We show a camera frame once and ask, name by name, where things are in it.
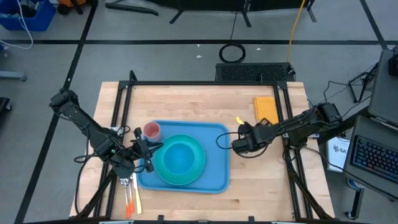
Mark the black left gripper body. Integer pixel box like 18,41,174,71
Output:
130,127,155,174

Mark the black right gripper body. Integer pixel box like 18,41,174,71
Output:
231,123,265,156

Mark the pink plastic cup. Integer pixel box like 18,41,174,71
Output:
142,121,162,143

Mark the blue plastic bowl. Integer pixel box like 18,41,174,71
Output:
163,142,196,175

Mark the yellow cloth napkin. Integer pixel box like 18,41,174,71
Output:
252,96,280,125

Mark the orange-handled metal spoon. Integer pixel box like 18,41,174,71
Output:
119,177,131,218

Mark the blue plastic tray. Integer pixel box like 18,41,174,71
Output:
137,119,231,194

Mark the teal plastic plate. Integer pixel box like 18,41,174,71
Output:
154,134,206,187

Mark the cream plastic knife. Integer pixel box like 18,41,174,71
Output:
132,172,143,215

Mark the orange-handled metal fork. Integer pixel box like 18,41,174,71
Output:
127,177,136,215

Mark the black perforated computer tower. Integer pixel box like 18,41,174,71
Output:
215,62,296,84

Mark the white printed sign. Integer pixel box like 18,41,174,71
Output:
326,136,351,173

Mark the black desk leg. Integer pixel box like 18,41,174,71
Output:
344,186,364,220

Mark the backlit black keyboard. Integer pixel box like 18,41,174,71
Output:
351,136,398,184

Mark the dark computer desk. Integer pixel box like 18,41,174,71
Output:
368,49,398,127

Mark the grey floor bar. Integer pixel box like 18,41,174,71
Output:
0,71,27,82

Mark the black desk box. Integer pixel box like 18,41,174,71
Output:
387,54,398,78

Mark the orange black bag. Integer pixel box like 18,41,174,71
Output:
57,0,94,16

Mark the blue storage bin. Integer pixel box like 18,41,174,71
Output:
0,0,57,32

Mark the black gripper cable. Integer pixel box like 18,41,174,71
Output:
216,131,242,151

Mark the black aluminium frame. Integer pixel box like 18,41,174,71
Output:
70,80,335,222

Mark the coiled black cable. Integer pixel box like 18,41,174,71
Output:
218,11,246,64

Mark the yellow cable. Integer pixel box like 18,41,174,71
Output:
285,0,307,63

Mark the white cable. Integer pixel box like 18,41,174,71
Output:
0,0,34,50

